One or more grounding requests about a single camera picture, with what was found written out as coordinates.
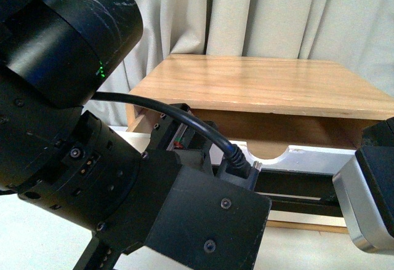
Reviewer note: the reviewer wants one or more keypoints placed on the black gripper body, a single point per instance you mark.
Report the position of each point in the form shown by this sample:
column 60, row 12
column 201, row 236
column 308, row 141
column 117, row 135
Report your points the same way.
column 167, row 199

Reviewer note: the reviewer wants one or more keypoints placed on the silver black camera box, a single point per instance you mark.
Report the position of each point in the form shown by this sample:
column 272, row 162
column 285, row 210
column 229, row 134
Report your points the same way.
column 364, row 188

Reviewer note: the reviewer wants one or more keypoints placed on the white drawer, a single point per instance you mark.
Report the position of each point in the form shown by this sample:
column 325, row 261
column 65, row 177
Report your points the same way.
column 295, row 158

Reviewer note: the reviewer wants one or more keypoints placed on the wooden drawer cabinet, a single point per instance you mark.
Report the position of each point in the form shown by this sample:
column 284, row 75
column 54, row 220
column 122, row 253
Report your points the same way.
column 271, row 103

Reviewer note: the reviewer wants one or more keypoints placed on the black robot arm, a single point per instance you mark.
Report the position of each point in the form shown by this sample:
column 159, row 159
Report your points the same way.
column 55, row 55

